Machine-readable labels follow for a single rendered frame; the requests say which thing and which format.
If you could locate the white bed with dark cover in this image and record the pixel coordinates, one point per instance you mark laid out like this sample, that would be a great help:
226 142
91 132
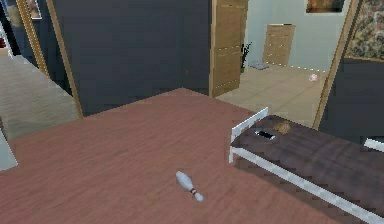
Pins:
320 160

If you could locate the white bowling pin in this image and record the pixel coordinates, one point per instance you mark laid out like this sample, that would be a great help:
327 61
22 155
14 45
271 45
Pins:
187 184

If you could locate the light wooden room door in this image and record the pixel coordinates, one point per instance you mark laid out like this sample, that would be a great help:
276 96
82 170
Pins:
227 46

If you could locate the black phone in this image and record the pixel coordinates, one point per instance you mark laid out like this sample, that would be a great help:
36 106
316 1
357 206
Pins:
265 135

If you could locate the dark house plant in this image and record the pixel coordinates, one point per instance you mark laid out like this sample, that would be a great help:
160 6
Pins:
245 55

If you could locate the grey cloth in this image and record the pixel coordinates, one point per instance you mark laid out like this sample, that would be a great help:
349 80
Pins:
259 65

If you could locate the brown square pad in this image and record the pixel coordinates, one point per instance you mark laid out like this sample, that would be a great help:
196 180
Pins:
283 127

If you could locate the light wooden chest of drawers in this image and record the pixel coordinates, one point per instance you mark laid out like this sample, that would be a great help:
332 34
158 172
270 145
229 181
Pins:
278 44

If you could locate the pink ball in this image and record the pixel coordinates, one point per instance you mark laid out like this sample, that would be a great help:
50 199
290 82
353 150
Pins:
313 77

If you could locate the small framed picture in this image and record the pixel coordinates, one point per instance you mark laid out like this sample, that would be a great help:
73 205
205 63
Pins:
33 8

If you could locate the pale grey furniture corner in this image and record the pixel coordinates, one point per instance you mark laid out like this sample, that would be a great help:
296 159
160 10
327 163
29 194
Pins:
6 151

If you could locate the mottled brown framed picture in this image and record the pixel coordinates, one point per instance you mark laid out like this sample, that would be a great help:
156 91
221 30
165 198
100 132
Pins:
366 31

